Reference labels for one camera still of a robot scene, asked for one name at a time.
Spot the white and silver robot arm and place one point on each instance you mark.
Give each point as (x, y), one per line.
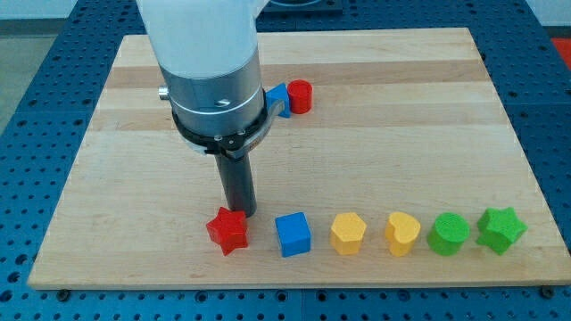
(208, 54)

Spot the red star block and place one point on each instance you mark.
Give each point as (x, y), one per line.
(229, 230)

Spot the green star block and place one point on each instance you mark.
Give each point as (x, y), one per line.
(499, 229)

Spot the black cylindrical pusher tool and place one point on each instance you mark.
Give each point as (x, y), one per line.
(236, 179)

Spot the blue triangular block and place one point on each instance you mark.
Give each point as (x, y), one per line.
(279, 93)

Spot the red cylinder block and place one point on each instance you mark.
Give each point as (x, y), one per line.
(300, 94)

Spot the blue cube block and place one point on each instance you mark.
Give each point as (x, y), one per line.
(293, 234)

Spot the yellow hexagon block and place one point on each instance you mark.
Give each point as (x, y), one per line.
(347, 233)

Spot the light wooden board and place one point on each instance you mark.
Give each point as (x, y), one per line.
(402, 120)

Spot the yellow heart block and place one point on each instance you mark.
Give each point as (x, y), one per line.
(401, 231)

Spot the green cylinder block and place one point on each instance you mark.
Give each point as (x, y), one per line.
(448, 233)

